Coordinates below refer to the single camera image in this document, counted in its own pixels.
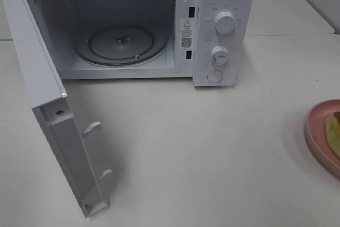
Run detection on round white door button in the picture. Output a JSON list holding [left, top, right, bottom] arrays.
[[207, 70, 223, 83]]

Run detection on white timer knob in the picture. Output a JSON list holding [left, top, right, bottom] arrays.
[[211, 46, 230, 65]]

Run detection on white microwave door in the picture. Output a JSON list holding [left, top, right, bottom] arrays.
[[3, 0, 112, 217]]

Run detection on pink round plate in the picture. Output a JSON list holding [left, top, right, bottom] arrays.
[[304, 99, 339, 178]]

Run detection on white bread sandwich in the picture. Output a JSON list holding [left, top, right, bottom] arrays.
[[325, 112, 339, 157]]

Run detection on white warning label sticker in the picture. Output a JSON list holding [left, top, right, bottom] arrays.
[[180, 18, 196, 49]]

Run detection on white microwave oven body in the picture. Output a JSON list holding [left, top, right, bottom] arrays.
[[41, 0, 252, 86]]

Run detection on glass microwave turntable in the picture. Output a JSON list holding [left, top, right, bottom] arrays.
[[74, 16, 173, 66]]

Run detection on upper white power knob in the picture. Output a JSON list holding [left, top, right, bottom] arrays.
[[214, 11, 236, 34]]

